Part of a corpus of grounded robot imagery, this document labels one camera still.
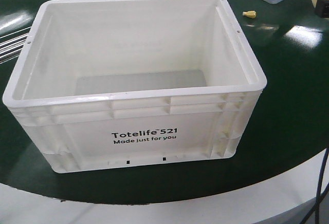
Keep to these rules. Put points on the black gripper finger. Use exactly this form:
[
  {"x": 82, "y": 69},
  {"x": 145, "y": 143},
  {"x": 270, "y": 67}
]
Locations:
[{"x": 322, "y": 8}]

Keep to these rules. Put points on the white plastic Totelife crate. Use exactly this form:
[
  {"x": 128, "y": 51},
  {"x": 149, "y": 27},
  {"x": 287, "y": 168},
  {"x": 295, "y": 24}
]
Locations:
[{"x": 103, "y": 84}]

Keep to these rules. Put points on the small yellow toy piece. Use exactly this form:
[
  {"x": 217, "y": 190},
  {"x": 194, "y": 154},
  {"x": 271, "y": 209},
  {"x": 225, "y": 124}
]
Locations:
[{"x": 250, "y": 14}]

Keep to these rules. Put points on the metal roller rails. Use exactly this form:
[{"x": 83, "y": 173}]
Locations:
[{"x": 12, "y": 44}]

